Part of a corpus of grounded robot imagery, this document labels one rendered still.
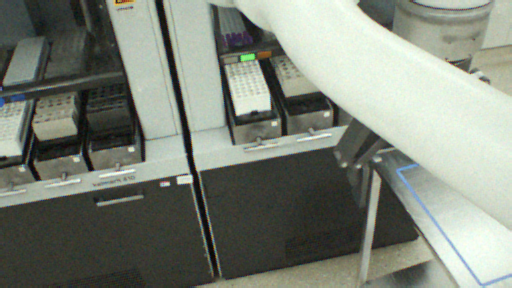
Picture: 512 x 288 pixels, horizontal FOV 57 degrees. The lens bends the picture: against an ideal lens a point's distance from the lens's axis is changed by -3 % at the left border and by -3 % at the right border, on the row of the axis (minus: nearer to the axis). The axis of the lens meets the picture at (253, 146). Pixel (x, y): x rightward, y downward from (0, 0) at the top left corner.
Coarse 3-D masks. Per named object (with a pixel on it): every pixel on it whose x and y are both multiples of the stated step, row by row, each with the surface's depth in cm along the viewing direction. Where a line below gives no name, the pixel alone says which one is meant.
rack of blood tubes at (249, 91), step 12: (252, 60) 150; (228, 72) 146; (240, 72) 145; (252, 72) 145; (228, 84) 147; (240, 84) 141; (252, 84) 140; (264, 84) 139; (240, 96) 137; (252, 96) 135; (264, 96) 135; (240, 108) 136; (252, 108) 137; (264, 108) 138
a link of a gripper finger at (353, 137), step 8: (352, 120) 54; (352, 128) 54; (360, 128) 52; (368, 128) 52; (344, 136) 55; (352, 136) 54; (360, 136) 53; (344, 144) 55; (352, 144) 53; (360, 144) 54; (344, 152) 55; (352, 152) 54; (344, 160) 55
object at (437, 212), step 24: (384, 168) 117; (408, 168) 116; (408, 192) 111; (432, 192) 110; (456, 192) 109; (408, 216) 107; (432, 216) 105; (456, 216) 104; (480, 216) 104; (432, 240) 100; (456, 240) 100; (480, 240) 99; (504, 240) 99; (360, 264) 148; (432, 264) 158; (456, 264) 95; (480, 264) 95; (504, 264) 94
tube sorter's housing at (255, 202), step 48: (192, 0) 119; (192, 48) 127; (192, 96) 137; (288, 144) 143; (336, 144) 147; (240, 192) 153; (288, 192) 157; (336, 192) 161; (384, 192) 166; (240, 240) 168; (288, 240) 173; (336, 240) 179; (384, 240) 185
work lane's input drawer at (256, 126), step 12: (228, 96) 147; (228, 108) 143; (276, 108) 140; (240, 120) 136; (252, 120) 136; (264, 120) 137; (276, 120) 137; (240, 132) 137; (252, 132) 138; (264, 132) 139; (276, 132) 140; (240, 144) 140; (264, 144) 137; (276, 144) 137
